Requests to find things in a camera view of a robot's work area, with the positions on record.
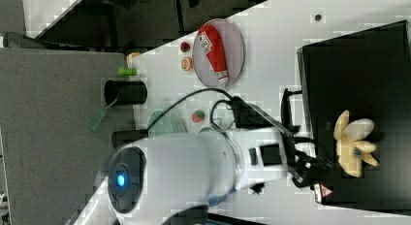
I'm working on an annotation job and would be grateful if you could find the tall black cylinder cup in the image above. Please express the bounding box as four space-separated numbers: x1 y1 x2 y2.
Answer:
104 80 147 106

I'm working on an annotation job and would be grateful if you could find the red strawberry toy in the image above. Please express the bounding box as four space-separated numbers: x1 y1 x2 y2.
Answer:
180 42 191 52

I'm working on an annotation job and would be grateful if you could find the green measuring cup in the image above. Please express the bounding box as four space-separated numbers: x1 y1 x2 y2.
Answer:
200 118 235 133

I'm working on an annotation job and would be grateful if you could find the grey round plate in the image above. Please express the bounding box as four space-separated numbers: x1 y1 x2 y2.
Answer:
192 18 244 88

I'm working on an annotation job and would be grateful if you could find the green oval colander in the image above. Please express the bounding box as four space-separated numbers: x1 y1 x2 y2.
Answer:
148 112 187 137

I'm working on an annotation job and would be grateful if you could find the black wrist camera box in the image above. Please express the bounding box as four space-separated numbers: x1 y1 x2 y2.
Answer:
231 96 271 129

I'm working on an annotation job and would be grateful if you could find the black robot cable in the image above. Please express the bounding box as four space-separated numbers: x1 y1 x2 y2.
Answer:
146 87 237 136

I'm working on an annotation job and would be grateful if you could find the red round fruit toy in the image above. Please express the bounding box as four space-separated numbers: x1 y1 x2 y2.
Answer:
192 110 206 123

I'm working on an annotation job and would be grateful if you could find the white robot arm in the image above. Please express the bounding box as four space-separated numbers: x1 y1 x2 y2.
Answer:
106 127 331 225

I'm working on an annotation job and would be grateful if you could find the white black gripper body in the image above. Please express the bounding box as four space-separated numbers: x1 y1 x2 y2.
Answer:
238 127 289 186

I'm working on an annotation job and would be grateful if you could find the orange slice toy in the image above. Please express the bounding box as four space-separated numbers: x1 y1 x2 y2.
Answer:
181 56 193 71

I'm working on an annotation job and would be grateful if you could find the peeled banana toy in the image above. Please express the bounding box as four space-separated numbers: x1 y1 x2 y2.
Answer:
333 110 378 177

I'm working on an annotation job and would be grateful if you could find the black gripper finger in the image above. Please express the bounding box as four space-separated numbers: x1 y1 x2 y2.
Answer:
292 167 331 188
292 137 332 167

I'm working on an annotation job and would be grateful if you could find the green spatula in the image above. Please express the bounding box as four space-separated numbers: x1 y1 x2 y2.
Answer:
89 67 137 131

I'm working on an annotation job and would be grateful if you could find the red ketchup bottle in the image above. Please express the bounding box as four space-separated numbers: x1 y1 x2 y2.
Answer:
198 24 230 85

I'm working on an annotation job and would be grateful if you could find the small black cup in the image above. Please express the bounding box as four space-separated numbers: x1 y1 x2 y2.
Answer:
111 129 148 148

